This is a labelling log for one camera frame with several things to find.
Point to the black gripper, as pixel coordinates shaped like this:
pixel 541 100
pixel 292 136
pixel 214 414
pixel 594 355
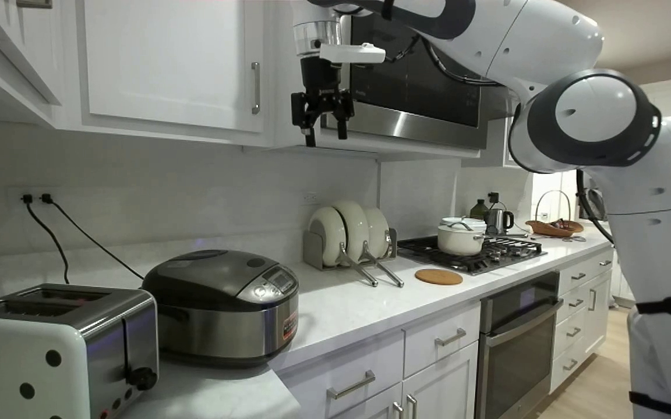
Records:
pixel 323 88

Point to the black warmer lid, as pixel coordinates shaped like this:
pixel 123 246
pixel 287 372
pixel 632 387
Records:
pixel 203 272

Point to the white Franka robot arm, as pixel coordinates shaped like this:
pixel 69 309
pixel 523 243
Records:
pixel 592 107

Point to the silver warmer body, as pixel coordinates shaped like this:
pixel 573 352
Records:
pixel 226 328

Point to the stainless steel microwave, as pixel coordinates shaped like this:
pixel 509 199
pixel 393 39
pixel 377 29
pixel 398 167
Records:
pixel 421 124

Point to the cream shallow frying pan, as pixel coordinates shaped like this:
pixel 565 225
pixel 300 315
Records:
pixel 327 236

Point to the cream deep pan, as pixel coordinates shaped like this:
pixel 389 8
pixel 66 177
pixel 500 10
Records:
pixel 359 230

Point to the green bottle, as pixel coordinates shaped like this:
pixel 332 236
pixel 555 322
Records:
pixel 478 209

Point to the white lidded pot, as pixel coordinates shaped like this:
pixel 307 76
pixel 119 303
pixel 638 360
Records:
pixel 463 236

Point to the white upper cabinet door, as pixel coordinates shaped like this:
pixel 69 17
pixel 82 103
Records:
pixel 165 61
pixel 2 46

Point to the round cork trivet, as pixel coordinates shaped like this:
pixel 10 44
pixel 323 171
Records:
pixel 438 274

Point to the dark metal kettle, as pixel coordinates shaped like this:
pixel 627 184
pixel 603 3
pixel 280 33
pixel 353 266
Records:
pixel 497 216

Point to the black gas cooktop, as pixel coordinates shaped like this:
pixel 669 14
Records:
pixel 500 252

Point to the stainless steel oven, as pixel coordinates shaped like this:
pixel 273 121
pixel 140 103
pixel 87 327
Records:
pixel 516 349

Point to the white drawer stack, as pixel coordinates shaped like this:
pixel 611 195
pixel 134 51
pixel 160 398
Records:
pixel 580 316

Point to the white polka dot toaster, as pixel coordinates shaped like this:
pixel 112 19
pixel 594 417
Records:
pixel 47 357

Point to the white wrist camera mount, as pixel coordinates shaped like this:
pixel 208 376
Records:
pixel 350 51

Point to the white wall outlet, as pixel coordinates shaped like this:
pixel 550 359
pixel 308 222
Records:
pixel 35 192

